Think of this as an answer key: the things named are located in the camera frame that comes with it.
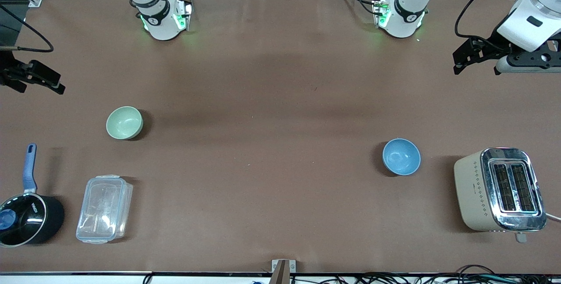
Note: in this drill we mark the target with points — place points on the metal bracket with brown post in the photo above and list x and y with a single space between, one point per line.
282 271

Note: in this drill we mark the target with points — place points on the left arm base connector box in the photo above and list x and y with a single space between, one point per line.
381 12

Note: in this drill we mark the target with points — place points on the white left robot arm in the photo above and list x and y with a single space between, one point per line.
405 16

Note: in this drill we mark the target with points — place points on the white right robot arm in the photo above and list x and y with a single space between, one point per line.
160 23

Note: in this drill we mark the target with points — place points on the blue bowl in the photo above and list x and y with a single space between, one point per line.
401 157

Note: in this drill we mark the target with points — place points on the glass lid with blue knob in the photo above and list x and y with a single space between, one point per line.
19 220

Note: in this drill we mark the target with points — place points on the light green bowl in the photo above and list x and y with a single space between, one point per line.
124 122

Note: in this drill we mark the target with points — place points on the brown table cloth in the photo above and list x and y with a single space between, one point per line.
280 196

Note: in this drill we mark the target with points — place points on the clear plastic food container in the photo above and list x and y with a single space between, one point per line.
103 209

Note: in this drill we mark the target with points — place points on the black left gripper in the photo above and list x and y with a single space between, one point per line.
489 44

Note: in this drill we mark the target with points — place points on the beige and chrome toaster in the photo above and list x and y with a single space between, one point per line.
473 192

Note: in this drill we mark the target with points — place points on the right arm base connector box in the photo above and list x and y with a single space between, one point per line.
184 16

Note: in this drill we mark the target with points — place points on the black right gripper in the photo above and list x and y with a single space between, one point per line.
8 72

